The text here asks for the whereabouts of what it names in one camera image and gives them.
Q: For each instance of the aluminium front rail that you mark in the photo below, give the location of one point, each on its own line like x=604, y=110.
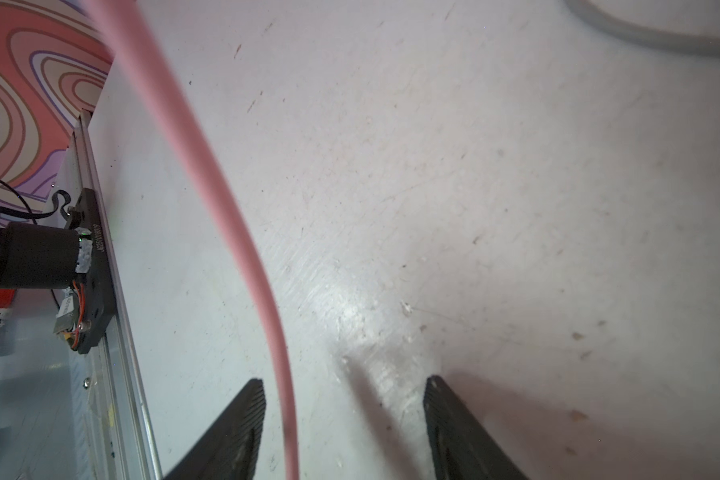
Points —
x=137, y=457

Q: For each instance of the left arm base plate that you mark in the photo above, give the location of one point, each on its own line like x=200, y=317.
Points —
x=88, y=300

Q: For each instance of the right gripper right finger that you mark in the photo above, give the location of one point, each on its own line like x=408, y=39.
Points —
x=461, y=448

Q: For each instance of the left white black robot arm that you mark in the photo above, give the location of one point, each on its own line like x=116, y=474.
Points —
x=42, y=257

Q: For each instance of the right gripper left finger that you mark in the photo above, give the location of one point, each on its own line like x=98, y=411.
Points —
x=230, y=446

